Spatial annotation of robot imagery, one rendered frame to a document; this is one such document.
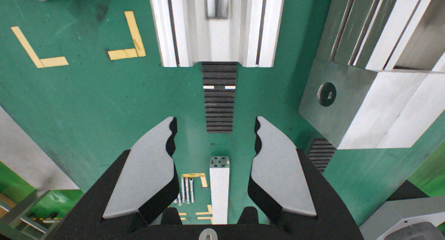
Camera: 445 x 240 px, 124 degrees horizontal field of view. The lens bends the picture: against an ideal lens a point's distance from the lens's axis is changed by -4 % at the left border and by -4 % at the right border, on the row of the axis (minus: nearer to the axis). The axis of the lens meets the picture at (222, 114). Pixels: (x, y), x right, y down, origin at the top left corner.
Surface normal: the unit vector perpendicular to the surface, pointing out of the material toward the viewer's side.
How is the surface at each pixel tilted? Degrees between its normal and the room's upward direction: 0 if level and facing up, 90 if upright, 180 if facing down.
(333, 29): 90
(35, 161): 0
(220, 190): 0
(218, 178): 0
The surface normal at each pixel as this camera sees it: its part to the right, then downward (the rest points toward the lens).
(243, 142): 0.01, 0.48
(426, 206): -0.07, -0.87
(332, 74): -1.00, 0.00
